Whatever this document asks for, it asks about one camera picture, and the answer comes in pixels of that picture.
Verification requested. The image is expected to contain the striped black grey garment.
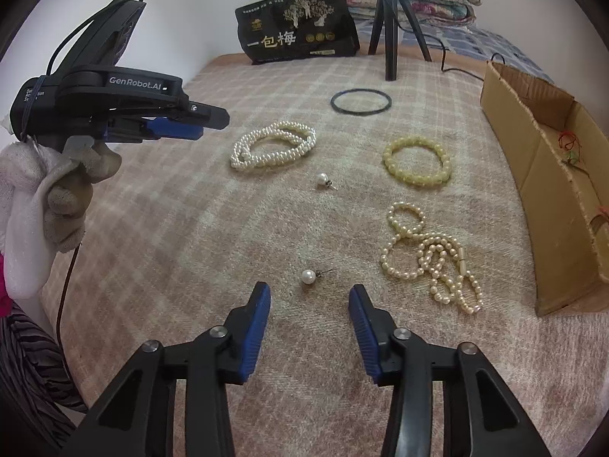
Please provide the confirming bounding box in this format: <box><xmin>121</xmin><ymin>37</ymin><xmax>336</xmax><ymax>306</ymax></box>
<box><xmin>0</xmin><ymin>300</ymin><xmax>89</xmax><ymax>451</ymax></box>

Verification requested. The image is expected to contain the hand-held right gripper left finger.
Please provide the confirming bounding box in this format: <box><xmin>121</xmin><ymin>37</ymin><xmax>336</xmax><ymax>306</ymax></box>
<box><xmin>62</xmin><ymin>281</ymin><xmax>272</xmax><ymax>457</ymax></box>

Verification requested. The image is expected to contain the pink cloth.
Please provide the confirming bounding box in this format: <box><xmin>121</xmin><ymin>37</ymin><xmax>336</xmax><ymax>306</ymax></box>
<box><xmin>0</xmin><ymin>254</ymin><xmax>15</xmax><ymax>317</ymax></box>

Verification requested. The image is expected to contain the black bangle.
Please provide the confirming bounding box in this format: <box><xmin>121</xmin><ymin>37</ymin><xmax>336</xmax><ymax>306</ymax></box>
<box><xmin>330</xmin><ymin>88</ymin><xmax>393</xmax><ymax>116</ymax></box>

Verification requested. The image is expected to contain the person's left forearm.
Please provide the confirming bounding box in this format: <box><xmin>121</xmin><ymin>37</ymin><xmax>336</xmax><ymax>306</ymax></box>
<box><xmin>0</xmin><ymin>183</ymin><xmax>53</xmax><ymax>298</ymax></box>

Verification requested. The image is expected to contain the cream pearl necklace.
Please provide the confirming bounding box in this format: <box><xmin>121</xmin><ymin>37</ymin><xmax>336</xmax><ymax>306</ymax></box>
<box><xmin>379</xmin><ymin>201</ymin><xmax>485</xmax><ymax>316</ymax></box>

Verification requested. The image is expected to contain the red string green pendant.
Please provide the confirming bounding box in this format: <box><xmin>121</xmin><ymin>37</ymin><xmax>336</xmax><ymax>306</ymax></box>
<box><xmin>558</xmin><ymin>129</ymin><xmax>583</xmax><ymax>167</ymax></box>

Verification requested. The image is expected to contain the black printed snack bag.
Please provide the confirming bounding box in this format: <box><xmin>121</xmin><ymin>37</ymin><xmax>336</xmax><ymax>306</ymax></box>
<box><xmin>235</xmin><ymin>0</ymin><xmax>360</xmax><ymax>65</ymax></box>

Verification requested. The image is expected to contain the yellow bead bracelet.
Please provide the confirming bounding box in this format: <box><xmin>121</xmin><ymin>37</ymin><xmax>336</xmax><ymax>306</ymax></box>
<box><xmin>382</xmin><ymin>136</ymin><xmax>452</xmax><ymax>186</ymax></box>

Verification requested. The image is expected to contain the black ring light cable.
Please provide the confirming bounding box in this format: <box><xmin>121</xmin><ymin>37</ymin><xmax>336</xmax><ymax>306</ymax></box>
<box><xmin>359</xmin><ymin>0</ymin><xmax>488</xmax><ymax>79</ymax></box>

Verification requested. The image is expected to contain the person's left hand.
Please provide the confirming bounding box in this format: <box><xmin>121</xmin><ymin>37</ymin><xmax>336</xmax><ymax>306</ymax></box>
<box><xmin>0</xmin><ymin>134</ymin><xmax>123</xmax><ymax>254</ymax></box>

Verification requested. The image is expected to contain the black tripod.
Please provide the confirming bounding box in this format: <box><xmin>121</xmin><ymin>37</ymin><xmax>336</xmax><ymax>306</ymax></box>
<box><xmin>368</xmin><ymin>0</ymin><xmax>433</xmax><ymax>81</ymax></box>

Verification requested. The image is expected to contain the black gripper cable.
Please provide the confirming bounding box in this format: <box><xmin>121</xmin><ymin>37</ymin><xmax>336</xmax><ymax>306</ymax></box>
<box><xmin>45</xmin><ymin>0</ymin><xmax>146</xmax><ymax>407</ymax></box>

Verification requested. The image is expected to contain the cardboard box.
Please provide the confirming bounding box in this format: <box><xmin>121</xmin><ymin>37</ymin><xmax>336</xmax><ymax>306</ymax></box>
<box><xmin>480</xmin><ymin>60</ymin><xmax>609</xmax><ymax>317</ymax></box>

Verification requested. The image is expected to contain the white pearl bracelet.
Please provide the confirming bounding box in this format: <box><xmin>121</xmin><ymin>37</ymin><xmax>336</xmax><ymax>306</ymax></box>
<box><xmin>230</xmin><ymin>121</ymin><xmax>318</xmax><ymax>169</ymax></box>

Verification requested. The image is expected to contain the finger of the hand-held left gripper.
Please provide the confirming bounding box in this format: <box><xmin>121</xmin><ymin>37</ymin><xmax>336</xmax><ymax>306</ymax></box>
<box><xmin>105</xmin><ymin>117</ymin><xmax>203</xmax><ymax>142</ymax></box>
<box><xmin>143</xmin><ymin>100</ymin><xmax>230</xmax><ymax>130</ymax></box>

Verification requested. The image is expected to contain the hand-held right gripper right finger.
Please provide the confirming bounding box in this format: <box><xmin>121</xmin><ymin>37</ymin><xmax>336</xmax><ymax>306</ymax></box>
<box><xmin>348</xmin><ymin>284</ymin><xmax>572</xmax><ymax>457</ymax></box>

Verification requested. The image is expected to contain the folded floral quilt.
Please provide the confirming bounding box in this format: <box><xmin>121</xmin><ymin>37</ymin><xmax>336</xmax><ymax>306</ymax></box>
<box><xmin>345</xmin><ymin>0</ymin><xmax>477</xmax><ymax>28</ymax></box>

